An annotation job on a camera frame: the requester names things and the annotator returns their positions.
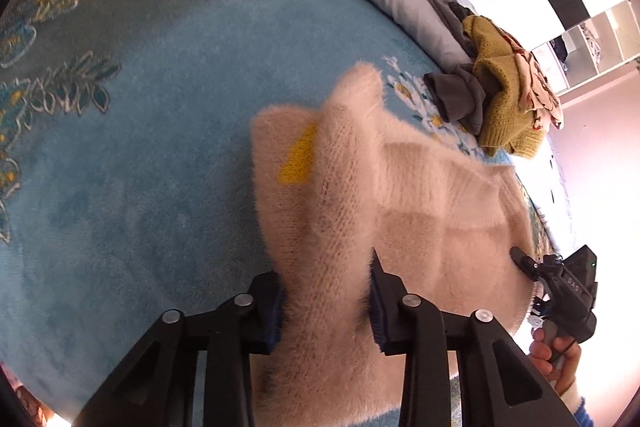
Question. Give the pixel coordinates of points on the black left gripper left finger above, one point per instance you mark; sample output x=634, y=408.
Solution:
x=154, y=384

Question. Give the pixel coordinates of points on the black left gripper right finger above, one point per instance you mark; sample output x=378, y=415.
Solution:
x=499, y=386

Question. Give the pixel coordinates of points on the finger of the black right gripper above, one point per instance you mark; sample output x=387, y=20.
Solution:
x=526, y=264

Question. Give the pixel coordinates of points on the beige fuzzy sweater yellow letters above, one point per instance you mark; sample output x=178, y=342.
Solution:
x=349, y=182

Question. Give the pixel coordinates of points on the blue sleeve forearm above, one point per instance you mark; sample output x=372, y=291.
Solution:
x=576, y=404

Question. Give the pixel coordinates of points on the person's right hand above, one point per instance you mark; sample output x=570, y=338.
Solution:
x=558, y=361

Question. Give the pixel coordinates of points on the olive green knit sweater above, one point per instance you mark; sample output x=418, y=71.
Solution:
x=505, y=125

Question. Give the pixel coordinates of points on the cream floral patterned garment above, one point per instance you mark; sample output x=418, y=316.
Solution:
x=536, y=96

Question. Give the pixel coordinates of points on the dark grey garment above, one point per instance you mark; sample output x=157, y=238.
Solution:
x=457, y=93

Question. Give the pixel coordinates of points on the open white shelf unit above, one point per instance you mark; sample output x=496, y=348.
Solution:
x=592, y=48

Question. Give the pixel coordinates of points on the teal floral plush blanket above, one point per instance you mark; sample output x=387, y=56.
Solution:
x=127, y=175

